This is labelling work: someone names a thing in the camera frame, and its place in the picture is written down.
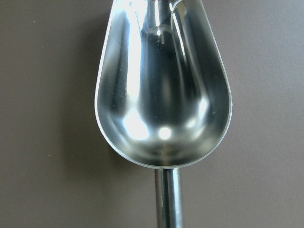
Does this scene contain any stainless steel ice scoop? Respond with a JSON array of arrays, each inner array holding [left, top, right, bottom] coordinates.
[[95, 0, 232, 228]]

